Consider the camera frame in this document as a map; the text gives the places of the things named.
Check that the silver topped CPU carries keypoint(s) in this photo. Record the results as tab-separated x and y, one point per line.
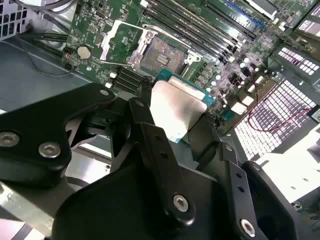
175	110

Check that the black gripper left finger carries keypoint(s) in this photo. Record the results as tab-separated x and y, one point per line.
30	120

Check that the metal socket cover frame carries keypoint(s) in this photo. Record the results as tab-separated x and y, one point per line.
107	42

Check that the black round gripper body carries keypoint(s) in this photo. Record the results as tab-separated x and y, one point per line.
112	212

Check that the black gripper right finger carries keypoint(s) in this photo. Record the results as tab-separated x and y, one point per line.
237	200

